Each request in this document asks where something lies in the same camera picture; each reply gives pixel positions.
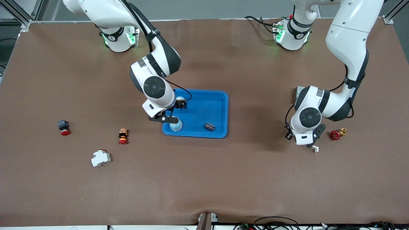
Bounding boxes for blue plastic tray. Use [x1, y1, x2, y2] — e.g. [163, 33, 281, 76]
[162, 89, 229, 139]

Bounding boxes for brass valve red handwheel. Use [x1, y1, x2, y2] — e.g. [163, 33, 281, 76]
[330, 128, 347, 141]

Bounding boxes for brown table cover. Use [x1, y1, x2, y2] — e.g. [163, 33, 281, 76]
[0, 18, 409, 228]

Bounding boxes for white circuit breaker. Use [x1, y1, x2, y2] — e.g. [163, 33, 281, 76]
[91, 149, 112, 167]

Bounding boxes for red emergency stop button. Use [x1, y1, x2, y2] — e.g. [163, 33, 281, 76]
[58, 120, 71, 136]

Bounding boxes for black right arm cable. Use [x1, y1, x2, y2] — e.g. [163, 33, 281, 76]
[120, 0, 192, 103]

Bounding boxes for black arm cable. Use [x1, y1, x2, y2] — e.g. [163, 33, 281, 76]
[284, 64, 356, 134]
[120, 0, 192, 103]

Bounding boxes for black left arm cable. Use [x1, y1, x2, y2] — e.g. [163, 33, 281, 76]
[284, 64, 356, 134]

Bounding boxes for metal table edge bracket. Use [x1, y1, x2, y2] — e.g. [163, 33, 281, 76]
[196, 212, 219, 230]

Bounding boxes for black cable bundle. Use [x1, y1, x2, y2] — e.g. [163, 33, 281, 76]
[233, 216, 409, 230]

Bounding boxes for aluminium frame profile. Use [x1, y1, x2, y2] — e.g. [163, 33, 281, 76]
[0, 0, 43, 32]
[383, 0, 409, 24]

